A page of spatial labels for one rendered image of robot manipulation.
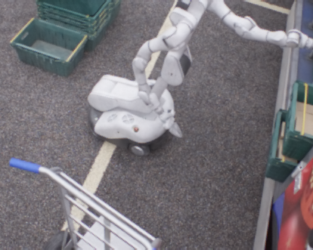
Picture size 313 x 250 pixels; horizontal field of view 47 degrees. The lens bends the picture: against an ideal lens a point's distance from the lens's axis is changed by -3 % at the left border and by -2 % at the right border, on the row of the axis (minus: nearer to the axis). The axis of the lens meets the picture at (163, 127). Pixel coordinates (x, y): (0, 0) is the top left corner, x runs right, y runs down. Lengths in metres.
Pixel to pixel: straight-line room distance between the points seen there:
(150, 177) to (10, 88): 1.52
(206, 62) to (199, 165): 1.24
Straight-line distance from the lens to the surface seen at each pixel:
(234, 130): 3.35
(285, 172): 2.30
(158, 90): 2.60
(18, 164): 1.59
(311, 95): 2.29
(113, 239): 2.71
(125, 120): 2.77
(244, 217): 2.95
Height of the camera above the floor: 2.57
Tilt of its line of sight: 53 degrees down
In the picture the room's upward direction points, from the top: 12 degrees clockwise
